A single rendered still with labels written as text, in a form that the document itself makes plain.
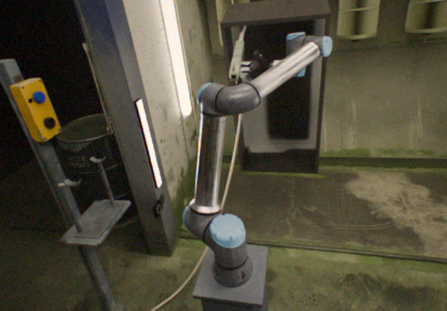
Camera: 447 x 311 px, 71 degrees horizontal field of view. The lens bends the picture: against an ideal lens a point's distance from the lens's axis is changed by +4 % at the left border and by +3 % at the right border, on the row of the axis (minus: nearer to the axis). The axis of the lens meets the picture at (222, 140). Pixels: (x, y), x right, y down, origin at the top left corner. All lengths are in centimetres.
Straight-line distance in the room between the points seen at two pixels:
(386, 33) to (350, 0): 66
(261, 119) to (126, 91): 119
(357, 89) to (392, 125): 48
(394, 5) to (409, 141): 127
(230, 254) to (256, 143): 153
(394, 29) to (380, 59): 29
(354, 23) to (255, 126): 124
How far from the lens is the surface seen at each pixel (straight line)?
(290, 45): 166
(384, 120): 343
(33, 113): 156
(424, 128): 351
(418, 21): 326
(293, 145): 273
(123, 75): 186
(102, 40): 187
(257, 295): 149
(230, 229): 136
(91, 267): 209
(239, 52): 174
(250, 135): 271
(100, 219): 181
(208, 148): 133
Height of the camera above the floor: 184
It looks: 27 degrees down
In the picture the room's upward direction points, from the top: 7 degrees counter-clockwise
